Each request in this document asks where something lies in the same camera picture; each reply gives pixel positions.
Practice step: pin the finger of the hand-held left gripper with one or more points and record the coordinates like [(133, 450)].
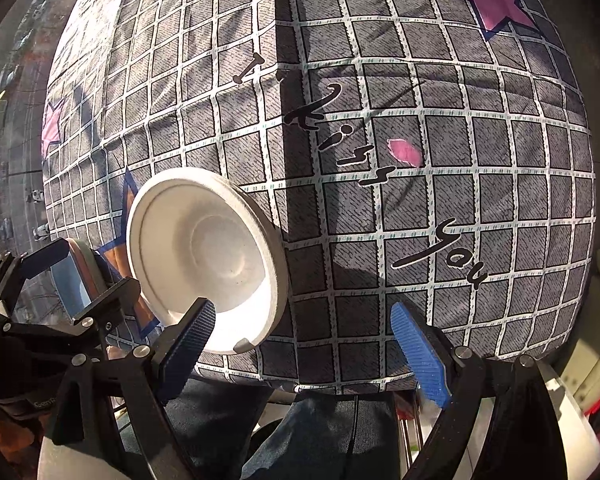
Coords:
[(107, 305), (40, 260)]

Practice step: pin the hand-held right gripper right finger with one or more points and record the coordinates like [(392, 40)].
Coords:
[(420, 360)]

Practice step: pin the grey checked star-print tablecloth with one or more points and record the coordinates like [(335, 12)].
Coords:
[(380, 110)]

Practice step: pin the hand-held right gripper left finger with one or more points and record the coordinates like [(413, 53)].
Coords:
[(190, 350)]

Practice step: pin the person's legs in jeans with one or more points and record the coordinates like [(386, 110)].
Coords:
[(305, 435)]

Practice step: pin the large white foam bowl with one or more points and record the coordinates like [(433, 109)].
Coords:
[(280, 280)]

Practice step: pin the blue square plastic bowl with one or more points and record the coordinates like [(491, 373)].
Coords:
[(72, 290)]

